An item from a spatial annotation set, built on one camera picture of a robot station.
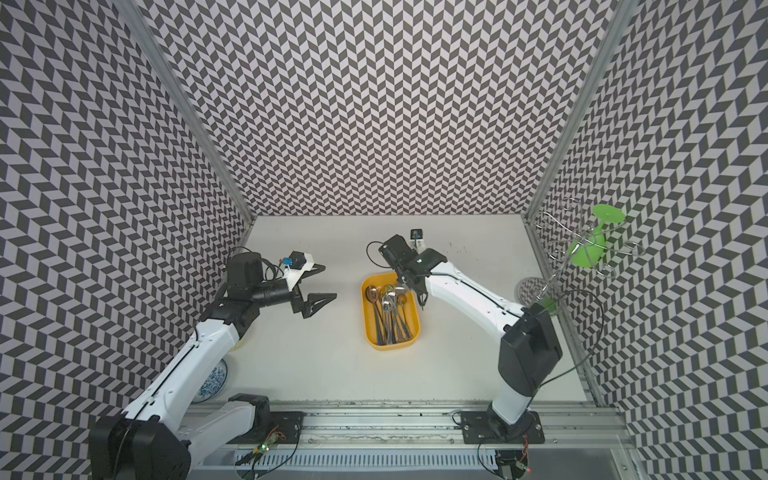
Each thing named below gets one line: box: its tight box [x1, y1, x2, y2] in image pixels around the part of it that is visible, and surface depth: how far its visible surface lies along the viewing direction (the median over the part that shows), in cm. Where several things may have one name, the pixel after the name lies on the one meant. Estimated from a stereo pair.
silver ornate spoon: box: [381, 300, 393, 344], surface depth 95 cm
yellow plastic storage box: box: [361, 272, 421, 351], surface depth 94 cm
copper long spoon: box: [365, 285, 388, 345], surface depth 97 cm
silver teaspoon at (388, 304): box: [382, 292, 397, 343], surface depth 95 cm
